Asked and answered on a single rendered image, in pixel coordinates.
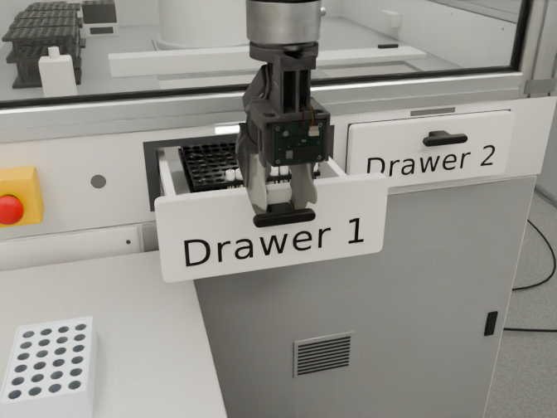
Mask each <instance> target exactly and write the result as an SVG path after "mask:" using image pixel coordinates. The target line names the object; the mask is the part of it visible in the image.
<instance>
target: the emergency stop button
mask: <svg viewBox="0 0 557 418"><path fill-rule="evenodd" d="M23 213H24V207H23V205H22V203H21V202H20V201H19V200H18V199H17V198H15V197H11V196H1V197H0V224H3V225H12V224H15V223H17V222H19V221H20V220H21V219H22V216H23Z"/></svg>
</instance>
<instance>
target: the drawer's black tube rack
mask: <svg viewBox="0 0 557 418"><path fill-rule="evenodd" d="M235 144H236V141H230V142H221V143H204V144H195V145H186V146H181V148H178V155H179V158H180V161H181V164H182V168H183V171H184V173H185V177H186V181H187V184H188V187H189V189H190V193H196V192H209V191H217V190H225V189H227V187H214V188H207V189H199V190H195V188H194V186H193V180H200V179H201V180H205V179H208V178H216V177H226V174H225V172H226V170H229V169H233V170H236V169H237V168H239V165H238V163H237V160H236V156H235Z"/></svg>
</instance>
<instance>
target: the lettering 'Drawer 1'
mask: <svg viewBox="0 0 557 418"><path fill-rule="evenodd" d="M352 222H356V228H355V240H353V241H348V244H351V243H357V242H364V239H360V240H358V233H359V222H360V217H359V218H355V219H352V220H349V223H352ZM330 230H331V227H328V228H326V229H324V230H322V229H319V233H318V248H322V234H323V233H324V232H325V231H330ZM301 234H307V235H308V239H302V240H297V238H298V236H299V235H301ZM287 236H288V234H284V236H283V241H282V245H281V247H280V248H279V244H278V240H277V237H276V235H275V236H271V239H270V242H269V248H268V250H267V248H266V245H265V243H264V238H263V237H260V241H261V245H262V247H263V250H264V254H265V255H269V253H270V251H271V247H272V244H273V241H274V242H275V245H276V248H277V251H278V253H279V254H281V253H283V248H284V245H285V242H286V239H287ZM311 240H312V235H311V233H310V232H308V231H300V232H299V233H297V234H296V235H295V236H294V238H293V247H294V248H295V249H296V250H300V251H302V250H309V249H311V246H308V247H305V248H299V247H298V246H297V243H298V242H304V241H311ZM193 242H200V243H202V244H203V245H204V246H205V248H206V257H205V258H204V259H203V260H201V261H199V262H195V263H190V256H189V245H188V243H193ZM240 242H248V243H249V245H248V246H242V247H240V248H238V249H237V250H236V251H235V257H236V258H237V259H239V260H243V259H246V258H247V257H250V258H252V257H253V243H252V241H251V240H249V239H241V240H238V241H236V244H238V243H240ZM227 244H230V241H226V242H224V243H223V244H221V242H219V243H217V246H218V261H219V262H222V253H221V250H222V247H223V246H224V245H227ZM184 247H185V257H186V267H187V266H193V265H201V264H203V263H205V262H206V261H208V259H209V257H210V254H211V249H210V246H209V244H208V243H207V242H206V241H204V240H200V239H195V240H188V241H184ZM243 249H249V253H248V255H246V256H239V251H240V250H243Z"/></svg>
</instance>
